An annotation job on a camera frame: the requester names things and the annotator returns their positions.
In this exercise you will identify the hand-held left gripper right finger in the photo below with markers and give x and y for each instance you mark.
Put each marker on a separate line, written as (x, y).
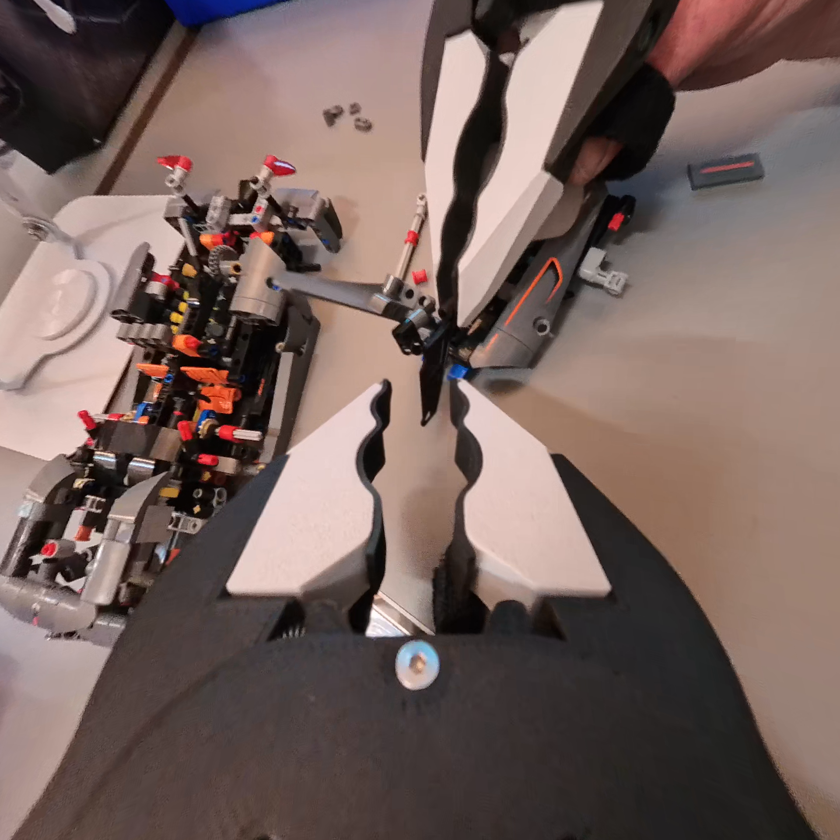
(525, 525)

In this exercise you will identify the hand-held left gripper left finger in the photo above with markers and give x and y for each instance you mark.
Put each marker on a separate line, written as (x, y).
(308, 518)

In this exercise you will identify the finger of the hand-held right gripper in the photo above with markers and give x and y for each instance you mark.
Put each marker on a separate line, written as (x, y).
(449, 118)
(558, 111)

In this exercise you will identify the small black lego panel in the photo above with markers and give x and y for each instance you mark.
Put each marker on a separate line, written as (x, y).
(434, 374)

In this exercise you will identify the grey lego assembly orange stripe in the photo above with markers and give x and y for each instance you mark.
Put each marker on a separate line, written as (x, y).
(525, 315)

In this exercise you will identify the lego car chassis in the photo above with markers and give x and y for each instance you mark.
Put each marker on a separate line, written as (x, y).
(197, 341)

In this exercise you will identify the person's right forearm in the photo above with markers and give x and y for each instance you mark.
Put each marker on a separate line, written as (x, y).
(800, 26)

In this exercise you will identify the grey lego axle red bushes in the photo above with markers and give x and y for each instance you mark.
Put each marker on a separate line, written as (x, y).
(410, 239)

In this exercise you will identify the black lego tile red stripe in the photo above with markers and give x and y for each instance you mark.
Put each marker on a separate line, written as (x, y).
(725, 172)

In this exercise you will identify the light grey lego connector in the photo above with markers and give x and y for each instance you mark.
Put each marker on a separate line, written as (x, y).
(604, 272)

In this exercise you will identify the dark lego box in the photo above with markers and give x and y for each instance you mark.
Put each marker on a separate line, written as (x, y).
(79, 79)

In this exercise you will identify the person's right hand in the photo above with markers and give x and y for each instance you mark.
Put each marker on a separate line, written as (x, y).
(709, 39)

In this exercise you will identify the blue plastic bin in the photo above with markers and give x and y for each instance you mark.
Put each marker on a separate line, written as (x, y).
(197, 10)

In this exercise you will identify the white stand base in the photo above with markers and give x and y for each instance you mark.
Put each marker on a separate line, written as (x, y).
(65, 308)

